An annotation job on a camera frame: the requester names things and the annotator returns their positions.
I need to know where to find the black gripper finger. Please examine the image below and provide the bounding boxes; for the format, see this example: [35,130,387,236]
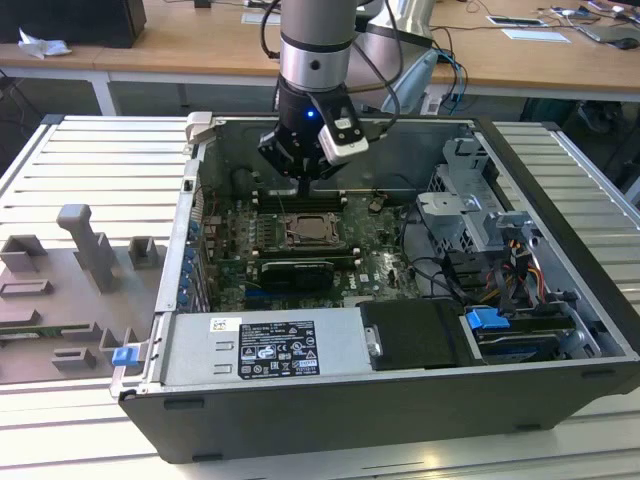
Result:
[303,160,347,199]
[258,130,306,199]

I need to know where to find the silver CPU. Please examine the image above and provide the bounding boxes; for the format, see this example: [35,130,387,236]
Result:
[295,218,335,245]

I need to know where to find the metal socket cover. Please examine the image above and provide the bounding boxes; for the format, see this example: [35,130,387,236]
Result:
[283,213,347,249]

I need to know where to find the CPU socket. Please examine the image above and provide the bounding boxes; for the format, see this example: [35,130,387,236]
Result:
[280,211,350,250]

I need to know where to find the black graphics card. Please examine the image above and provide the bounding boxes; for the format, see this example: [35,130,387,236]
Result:
[259,259,335,294]

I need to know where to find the wooden desk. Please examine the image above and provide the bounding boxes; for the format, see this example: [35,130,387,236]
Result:
[0,0,640,119]

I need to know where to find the green motherboard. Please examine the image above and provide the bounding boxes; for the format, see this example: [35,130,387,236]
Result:
[199,192,454,312]

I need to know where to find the silver drive cage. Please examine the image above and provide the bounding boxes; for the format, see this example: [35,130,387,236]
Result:
[414,135,544,257]

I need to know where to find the small white label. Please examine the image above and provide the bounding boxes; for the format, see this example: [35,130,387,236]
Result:
[209,315,244,333]

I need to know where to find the black plastic shroud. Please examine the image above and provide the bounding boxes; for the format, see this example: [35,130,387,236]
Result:
[358,298,475,372]

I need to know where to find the black rating label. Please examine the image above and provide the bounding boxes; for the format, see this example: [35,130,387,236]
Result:
[238,319,319,379]

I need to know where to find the silver power supply unit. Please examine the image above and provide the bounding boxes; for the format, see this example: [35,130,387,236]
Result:
[158,305,375,387]

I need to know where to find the hard disk in blue carrier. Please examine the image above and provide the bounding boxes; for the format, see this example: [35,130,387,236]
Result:
[463,307,576,366]

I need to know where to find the dark bag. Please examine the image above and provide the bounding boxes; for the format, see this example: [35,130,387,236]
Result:
[519,97,626,136]

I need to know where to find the black equipment box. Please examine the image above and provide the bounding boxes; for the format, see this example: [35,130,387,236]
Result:
[0,0,149,50]

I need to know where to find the white paper sheet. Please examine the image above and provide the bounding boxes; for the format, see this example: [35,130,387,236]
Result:
[501,27,571,44]

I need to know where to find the crumpled white paper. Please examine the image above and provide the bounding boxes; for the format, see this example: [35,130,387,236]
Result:
[17,27,71,60]

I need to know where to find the black PC case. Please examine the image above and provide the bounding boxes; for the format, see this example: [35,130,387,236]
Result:
[112,110,640,464]

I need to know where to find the grey parts rack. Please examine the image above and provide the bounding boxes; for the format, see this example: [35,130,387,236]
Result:
[0,202,169,386]

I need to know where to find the green RAM stick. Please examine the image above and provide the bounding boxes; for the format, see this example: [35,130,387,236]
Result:
[0,325,69,337]

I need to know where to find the grey laptop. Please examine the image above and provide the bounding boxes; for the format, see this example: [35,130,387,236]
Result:
[574,22,640,49]

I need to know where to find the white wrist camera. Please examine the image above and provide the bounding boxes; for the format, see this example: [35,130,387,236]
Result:
[317,117,371,166]

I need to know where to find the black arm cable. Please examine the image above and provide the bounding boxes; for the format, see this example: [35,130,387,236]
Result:
[349,0,404,141]

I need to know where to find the blue cable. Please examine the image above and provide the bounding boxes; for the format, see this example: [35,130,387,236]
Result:
[439,39,470,109]

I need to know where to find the yellow red power wires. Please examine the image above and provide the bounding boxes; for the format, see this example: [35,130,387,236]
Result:
[479,238,551,314]

